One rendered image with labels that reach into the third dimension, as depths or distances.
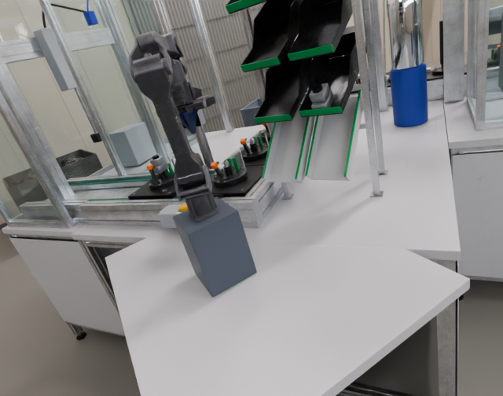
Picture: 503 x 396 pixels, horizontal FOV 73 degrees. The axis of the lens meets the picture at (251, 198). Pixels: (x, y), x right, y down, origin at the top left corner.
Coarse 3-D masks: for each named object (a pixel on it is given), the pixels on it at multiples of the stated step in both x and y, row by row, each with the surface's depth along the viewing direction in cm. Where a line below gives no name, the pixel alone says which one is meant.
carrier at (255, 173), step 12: (240, 156) 129; (228, 168) 129; (240, 168) 134; (252, 168) 137; (216, 180) 129; (228, 180) 126; (240, 180) 127; (252, 180) 126; (216, 192) 124; (228, 192) 121; (240, 192) 118
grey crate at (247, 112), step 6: (252, 102) 346; (258, 102) 357; (246, 108) 322; (252, 108) 318; (258, 108) 317; (246, 114) 324; (252, 114) 321; (246, 120) 327; (252, 120) 325; (246, 126) 331
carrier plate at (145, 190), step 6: (144, 186) 151; (138, 192) 146; (144, 192) 144; (150, 192) 142; (156, 192) 140; (162, 192) 138; (168, 192) 136; (174, 192) 136; (132, 198) 145; (138, 198) 143; (144, 198) 142; (150, 198) 140; (156, 198) 138; (162, 198) 137; (168, 198) 135
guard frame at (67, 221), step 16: (0, 96) 135; (0, 112) 137; (16, 128) 140; (32, 160) 146; (48, 192) 152; (0, 208) 179; (64, 208) 158; (16, 224) 181; (32, 224) 172; (48, 224) 166; (64, 224) 159
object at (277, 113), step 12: (288, 60) 118; (300, 60) 116; (276, 72) 115; (288, 72) 118; (300, 72) 104; (276, 84) 116; (288, 84) 114; (300, 84) 104; (276, 96) 113; (288, 96) 109; (300, 96) 104; (264, 108) 111; (276, 108) 108; (288, 108) 105; (264, 120) 106; (276, 120) 104; (288, 120) 102
